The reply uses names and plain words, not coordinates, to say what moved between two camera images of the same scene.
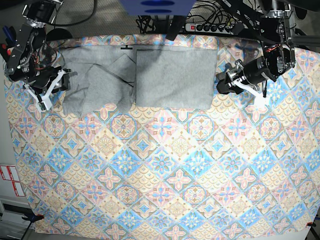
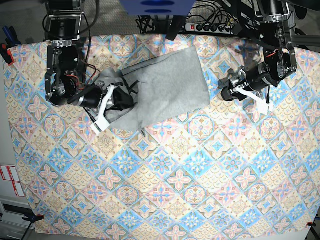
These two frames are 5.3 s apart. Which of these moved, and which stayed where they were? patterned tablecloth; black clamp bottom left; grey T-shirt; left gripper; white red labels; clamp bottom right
Moved: left gripper; grey T-shirt
Stayed: clamp bottom right; white red labels; patterned tablecloth; black clamp bottom left
